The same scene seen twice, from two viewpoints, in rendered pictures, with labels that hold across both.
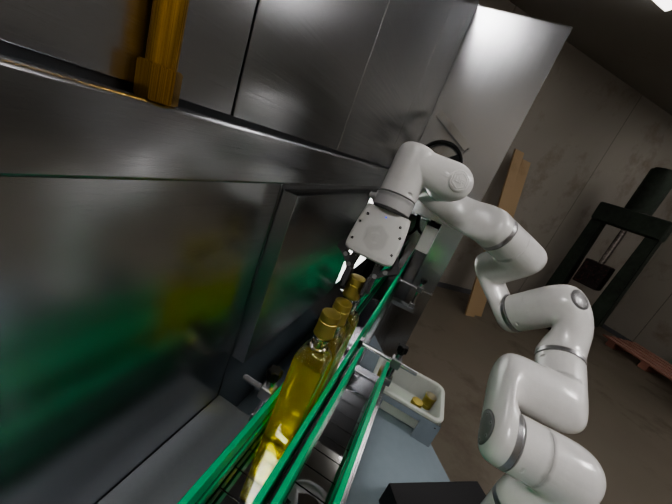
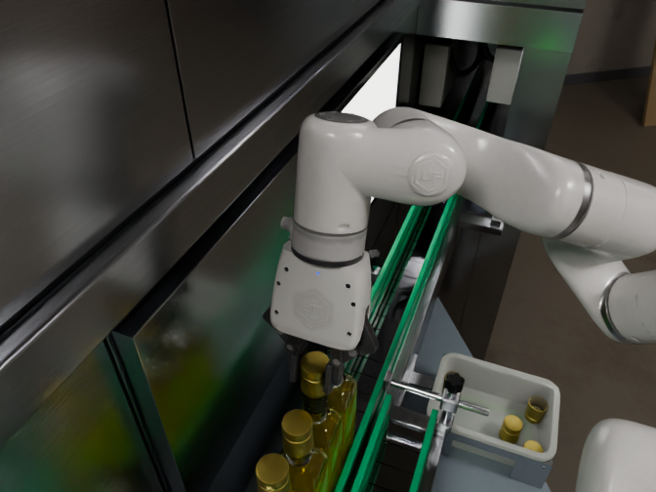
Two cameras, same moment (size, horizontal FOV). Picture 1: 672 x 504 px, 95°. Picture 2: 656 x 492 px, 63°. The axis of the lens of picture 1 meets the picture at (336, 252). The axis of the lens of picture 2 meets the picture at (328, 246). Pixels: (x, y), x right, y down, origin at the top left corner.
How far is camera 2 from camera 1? 34 cm
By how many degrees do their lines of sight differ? 22
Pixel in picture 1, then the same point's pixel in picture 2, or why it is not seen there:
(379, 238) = (319, 309)
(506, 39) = not seen: outside the picture
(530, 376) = (639, 476)
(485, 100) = not seen: outside the picture
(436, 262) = (530, 122)
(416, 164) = (335, 172)
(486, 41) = not seen: outside the picture
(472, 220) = (503, 189)
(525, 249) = (618, 226)
